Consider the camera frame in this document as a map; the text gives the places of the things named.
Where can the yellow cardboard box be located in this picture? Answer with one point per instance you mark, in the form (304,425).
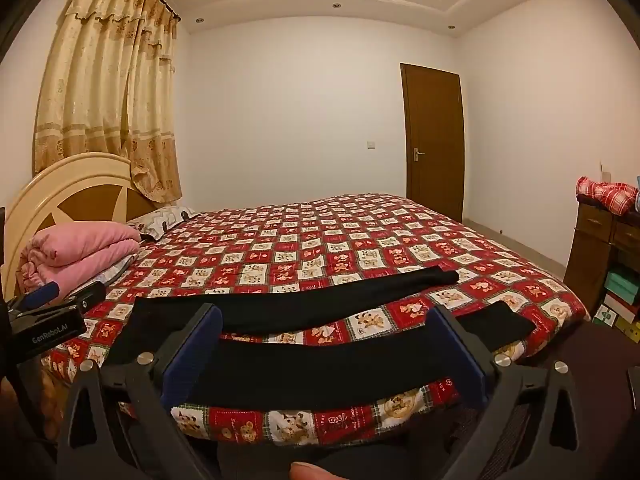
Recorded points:
(630,329)

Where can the patterned pillow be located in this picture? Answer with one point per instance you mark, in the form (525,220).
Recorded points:
(160,220)

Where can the red printed bedsheet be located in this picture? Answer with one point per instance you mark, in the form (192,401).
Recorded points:
(300,240)

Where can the beige patterned curtain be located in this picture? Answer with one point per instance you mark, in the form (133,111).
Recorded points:
(100,85)

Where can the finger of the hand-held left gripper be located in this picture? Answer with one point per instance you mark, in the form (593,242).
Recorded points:
(42,294)
(90,292)

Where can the black pants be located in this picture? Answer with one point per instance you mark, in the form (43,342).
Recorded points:
(310,365)

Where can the person's right hand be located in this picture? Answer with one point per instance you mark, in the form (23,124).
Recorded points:
(307,472)

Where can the brown wooden dresser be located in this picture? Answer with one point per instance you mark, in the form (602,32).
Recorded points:
(592,240)

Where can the red plaid cloth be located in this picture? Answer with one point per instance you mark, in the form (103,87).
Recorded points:
(605,192)

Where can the teal cardboard box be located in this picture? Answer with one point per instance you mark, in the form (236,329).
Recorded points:
(622,285)

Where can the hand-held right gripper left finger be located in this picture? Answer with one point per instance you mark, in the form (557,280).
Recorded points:
(192,360)

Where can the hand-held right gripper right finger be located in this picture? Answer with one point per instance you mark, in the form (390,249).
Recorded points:
(462,360)

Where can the white green cardboard box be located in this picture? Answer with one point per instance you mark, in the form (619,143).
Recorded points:
(607,314)

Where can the cream wooden headboard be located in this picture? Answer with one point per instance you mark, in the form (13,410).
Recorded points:
(30,205)

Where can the pink folded quilt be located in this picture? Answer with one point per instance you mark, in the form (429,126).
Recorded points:
(80,245)

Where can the brown wooden door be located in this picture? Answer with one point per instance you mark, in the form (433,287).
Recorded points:
(432,125)

